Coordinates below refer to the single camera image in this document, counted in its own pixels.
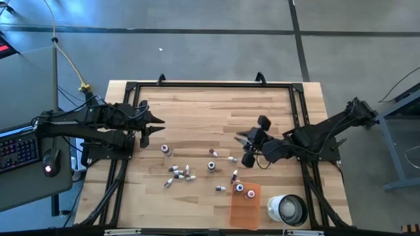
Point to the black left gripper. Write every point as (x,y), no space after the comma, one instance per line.
(144,124)

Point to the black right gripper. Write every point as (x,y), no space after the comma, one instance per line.
(257,141)

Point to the small maroon food coloring bottle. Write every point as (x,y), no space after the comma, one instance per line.
(213,152)

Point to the large blue food coloring bottle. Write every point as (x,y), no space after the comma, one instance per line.
(239,188)

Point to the small red food coloring bottle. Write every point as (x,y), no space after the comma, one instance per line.
(187,170)

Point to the small teal food coloring bottle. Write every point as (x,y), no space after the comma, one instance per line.
(220,188)

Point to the large red food coloring bottle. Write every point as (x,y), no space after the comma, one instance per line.
(250,194)

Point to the small dark food coloring bottle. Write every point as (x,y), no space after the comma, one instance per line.
(190,178)
(178,172)
(173,168)
(168,182)
(179,176)

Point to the orange translucent plastic bin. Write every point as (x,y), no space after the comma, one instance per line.
(244,216)

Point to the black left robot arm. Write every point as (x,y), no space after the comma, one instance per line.
(82,126)

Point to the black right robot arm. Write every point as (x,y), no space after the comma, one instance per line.
(315,134)

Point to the black desk leg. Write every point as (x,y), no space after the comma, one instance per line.
(90,98)

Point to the white cylindrical cup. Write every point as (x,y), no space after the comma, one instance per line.
(279,209)

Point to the black computer mouse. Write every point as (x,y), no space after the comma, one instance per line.
(50,160)

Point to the light grey desk surface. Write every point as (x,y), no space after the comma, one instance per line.
(26,88)

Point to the black backlit keyboard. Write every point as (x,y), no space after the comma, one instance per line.
(19,150)

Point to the dark grey desk surface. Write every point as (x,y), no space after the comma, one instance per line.
(33,193)

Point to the grey metal stand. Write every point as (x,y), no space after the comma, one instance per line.
(390,154)

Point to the black device with red light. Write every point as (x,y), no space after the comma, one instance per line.
(5,47)

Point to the striped black orange block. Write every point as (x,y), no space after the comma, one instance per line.
(410,228)

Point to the black frame clamp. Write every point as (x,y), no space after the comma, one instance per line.
(160,79)
(260,78)

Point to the black aluminium table frame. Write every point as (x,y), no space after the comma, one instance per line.
(213,84)

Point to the grey metal bracket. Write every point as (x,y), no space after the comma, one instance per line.
(121,232)
(305,233)

